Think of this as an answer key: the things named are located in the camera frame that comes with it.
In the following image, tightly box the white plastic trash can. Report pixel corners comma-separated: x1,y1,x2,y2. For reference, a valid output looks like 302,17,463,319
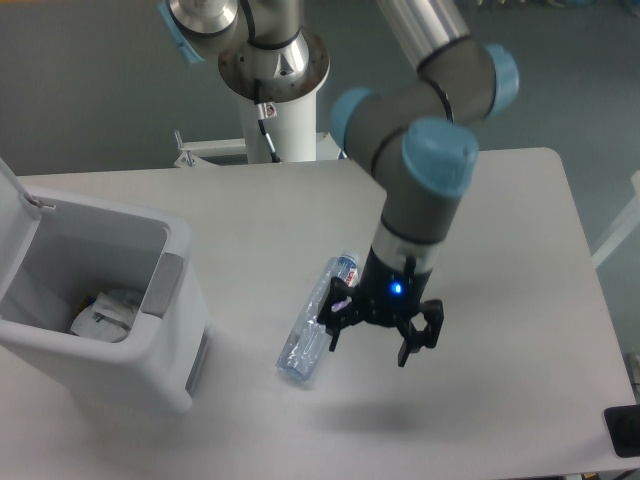
1,167,211,413

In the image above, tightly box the white pedestal base frame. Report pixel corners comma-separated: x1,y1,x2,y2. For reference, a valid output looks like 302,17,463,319
173,129,347,168

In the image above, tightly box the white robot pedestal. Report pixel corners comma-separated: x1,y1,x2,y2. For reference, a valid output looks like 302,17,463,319
218,27,330,164

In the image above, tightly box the crushed clear plastic bottle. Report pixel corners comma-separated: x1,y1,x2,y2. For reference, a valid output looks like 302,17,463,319
275,250,360,384

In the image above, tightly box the black cable on pedestal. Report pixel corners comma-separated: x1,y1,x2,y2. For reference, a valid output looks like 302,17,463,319
252,78,282,164

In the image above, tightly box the white frame leg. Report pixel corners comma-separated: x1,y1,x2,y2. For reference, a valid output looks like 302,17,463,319
591,171,639,268

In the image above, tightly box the black device at table edge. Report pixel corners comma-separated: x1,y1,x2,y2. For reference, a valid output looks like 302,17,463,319
604,404,639,458

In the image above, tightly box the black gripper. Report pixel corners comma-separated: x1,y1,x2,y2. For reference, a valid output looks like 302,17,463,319
317,248,444,367

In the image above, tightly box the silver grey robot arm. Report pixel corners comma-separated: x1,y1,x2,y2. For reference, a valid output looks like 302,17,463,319
159,1,519,363

